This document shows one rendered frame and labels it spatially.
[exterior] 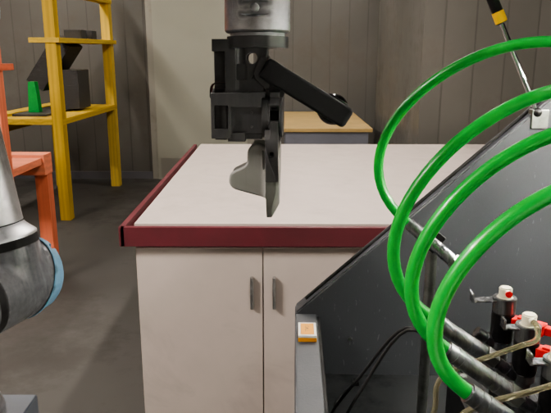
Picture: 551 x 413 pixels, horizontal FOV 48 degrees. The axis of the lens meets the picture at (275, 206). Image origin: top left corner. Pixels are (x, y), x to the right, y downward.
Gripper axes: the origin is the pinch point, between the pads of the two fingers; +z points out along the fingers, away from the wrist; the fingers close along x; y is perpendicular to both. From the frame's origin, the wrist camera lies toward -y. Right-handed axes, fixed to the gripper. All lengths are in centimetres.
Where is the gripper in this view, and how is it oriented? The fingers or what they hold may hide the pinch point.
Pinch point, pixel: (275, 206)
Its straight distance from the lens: 75.6
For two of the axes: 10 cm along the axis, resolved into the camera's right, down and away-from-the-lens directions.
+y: -10.0, -0.1, 0.5
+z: 0.0, 9.8, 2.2
